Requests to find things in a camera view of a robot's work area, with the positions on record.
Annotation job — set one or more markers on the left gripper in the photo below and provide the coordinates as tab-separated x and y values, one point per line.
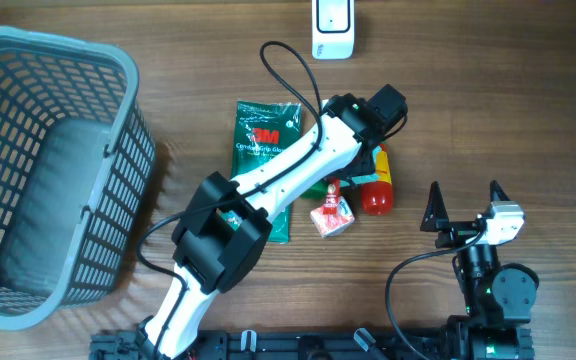
366	165

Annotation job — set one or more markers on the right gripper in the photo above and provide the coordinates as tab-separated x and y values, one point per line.
436	219

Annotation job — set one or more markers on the red sriracha sauce bottle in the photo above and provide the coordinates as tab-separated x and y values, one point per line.
377	197

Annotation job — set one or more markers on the red coffee stick sachet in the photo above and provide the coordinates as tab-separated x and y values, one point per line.
330	206

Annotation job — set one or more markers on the green lid white jar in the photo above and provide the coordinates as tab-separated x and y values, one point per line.
316	191

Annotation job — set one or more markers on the red tissue packet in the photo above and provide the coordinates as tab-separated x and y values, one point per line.
329	225

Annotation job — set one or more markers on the green 3M gloves packet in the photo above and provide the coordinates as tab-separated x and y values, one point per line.
261	132

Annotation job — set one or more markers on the pale green wipes packet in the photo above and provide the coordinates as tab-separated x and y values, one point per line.
365	180

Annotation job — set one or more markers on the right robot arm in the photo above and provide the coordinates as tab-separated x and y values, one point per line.
498	298

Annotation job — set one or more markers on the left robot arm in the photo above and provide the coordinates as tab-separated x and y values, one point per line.
220	236

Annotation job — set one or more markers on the white barcode scanner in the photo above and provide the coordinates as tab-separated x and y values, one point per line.
333	29

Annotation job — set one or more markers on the grey plastic mesh basket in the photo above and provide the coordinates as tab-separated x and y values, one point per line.
75	160

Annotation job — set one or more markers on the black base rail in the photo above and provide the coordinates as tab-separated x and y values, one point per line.
361	344

